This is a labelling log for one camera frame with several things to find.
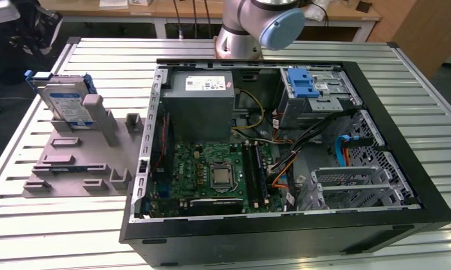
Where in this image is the hard disk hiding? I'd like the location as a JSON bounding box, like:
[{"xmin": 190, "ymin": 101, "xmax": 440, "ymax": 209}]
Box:
[{"xmin": 24, "ymin": 70, "xmax": 97, "ymax": 130}]

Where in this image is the silver disk bay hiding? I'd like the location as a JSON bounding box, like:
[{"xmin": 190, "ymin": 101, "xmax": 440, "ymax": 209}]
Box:
[{"xmin": 309, "ymin": 165, "xmax": 413, "ymax": 211}]

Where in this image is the white paper box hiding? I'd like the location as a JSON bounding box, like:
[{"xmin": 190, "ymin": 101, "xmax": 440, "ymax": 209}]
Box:
[{"xmin": 98, "ymin": 0, "xmax": 129, "ymax": 10}]

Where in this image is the grey parts rack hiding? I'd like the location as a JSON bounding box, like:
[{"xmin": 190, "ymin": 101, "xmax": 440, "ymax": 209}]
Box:
[{"xmin": 21, "ymin": 94, "xmax": 148, "ymax": 199}]

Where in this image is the grey power supply unit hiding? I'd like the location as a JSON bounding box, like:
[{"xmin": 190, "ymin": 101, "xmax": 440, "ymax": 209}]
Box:
[{"xmin": 161, "ymin": 70, "xmax": 236, "ymax": 144}]

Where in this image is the green motherboard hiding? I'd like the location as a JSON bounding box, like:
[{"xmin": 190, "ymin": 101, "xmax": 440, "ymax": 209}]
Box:
[{"xmin": 149, "ymin": 140, "xmax": 288, "ymax": 218}]

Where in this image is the silver CPU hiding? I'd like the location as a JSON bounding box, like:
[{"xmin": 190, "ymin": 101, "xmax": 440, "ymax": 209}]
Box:
[{"xmin": 209, "ymin": 168, "xmax": 236, "ymax": 190}]

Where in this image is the blue plastic latch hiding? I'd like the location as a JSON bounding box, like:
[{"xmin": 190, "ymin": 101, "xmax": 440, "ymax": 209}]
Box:
[{"xmin": 286, "ymin": 68, "xmax": 320, "ymax": 98}]

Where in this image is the silver optical drive cage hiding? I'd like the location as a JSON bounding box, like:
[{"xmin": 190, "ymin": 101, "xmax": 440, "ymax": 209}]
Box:
[{"xmin": 277, "ymin": 67, "xmax": 364, "ymax": 131}]

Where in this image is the clear plastic bag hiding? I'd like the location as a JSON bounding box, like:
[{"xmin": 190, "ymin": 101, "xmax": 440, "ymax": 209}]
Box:
[{"xmin": 305, "ymin": 1, "xmax": 329, "ymax": 20}]

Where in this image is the metal socket cover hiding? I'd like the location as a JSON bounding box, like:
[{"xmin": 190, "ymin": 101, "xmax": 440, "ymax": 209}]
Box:
[{"xmin": 208, "ymin": 160, "xmax": 237, "ymax": 194}]

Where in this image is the black RAM slot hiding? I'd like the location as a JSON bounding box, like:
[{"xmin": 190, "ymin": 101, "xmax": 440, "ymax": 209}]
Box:
[
  {"xmin": 252, "ymin": 142, "xmax": 268, "ymax": 206},
  {"xmin": 242, "ymin": 142, "xmax": 257, "ymax": 208},
  {"xmin": 246, "ymin": 142, "xmax": 262, "ymax": 208},
  {"xmin": 256, "ymin": 142, "xmax": 273, "ymax": 205}
]

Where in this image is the black graphics card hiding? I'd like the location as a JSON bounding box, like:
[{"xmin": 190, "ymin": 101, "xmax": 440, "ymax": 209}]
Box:
[{"xmin": 178, "ymin": 196, "xmax": 245, "ymax": 217}]

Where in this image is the RAM stick with black chips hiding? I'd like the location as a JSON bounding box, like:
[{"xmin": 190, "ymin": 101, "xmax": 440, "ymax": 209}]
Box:
[{"xmin": 256, "ymin": 151, "xmax": 269, "ymax": 199}]

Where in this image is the black open PC case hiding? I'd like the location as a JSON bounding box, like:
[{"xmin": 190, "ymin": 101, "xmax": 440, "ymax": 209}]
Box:
[{"xmin": 118, "ymin": 58, "xmax": 451, "ymax": 267}]

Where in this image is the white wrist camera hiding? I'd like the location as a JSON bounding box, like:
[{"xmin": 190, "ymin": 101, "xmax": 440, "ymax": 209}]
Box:
[{"xmin": 0, "ymin": 0, "xmax": 21, "ymax": 26}]

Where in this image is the wooden desk white frame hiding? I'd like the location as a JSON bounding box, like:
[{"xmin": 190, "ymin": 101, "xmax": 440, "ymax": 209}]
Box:
[{"xmin": 40, "ymin": 0, "xmax": 383, "ymax": 39}]

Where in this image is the thin red wire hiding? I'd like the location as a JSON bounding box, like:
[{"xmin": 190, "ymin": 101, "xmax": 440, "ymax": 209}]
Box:
[{"xmin": 154, "ymin": 112, "xmax": 170, "ymax": 173}]

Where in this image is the black cable bundle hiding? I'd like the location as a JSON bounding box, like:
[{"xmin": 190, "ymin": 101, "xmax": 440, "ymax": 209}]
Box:
[{"xmin": 268, "ymin": 111, "xmax": 361, "ymax": 171}]

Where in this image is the orange wire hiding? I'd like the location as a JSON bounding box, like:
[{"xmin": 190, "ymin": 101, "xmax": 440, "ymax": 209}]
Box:
[{"xmin": 270, "ymin": 168, "xmax": 290, "ymax": 188}]

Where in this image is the blue data wire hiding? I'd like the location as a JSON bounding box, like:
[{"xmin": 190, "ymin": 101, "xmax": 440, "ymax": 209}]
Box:
[{"xmin": 334, "ymin": 136, "xmax": 361, "ymax": 169}]

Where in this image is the red yellow power wire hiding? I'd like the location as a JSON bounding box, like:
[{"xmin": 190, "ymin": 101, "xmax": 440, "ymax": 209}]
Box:
[{"xmin": 341, "ymin": 139, "xmax": 387, "ymax": 167}]

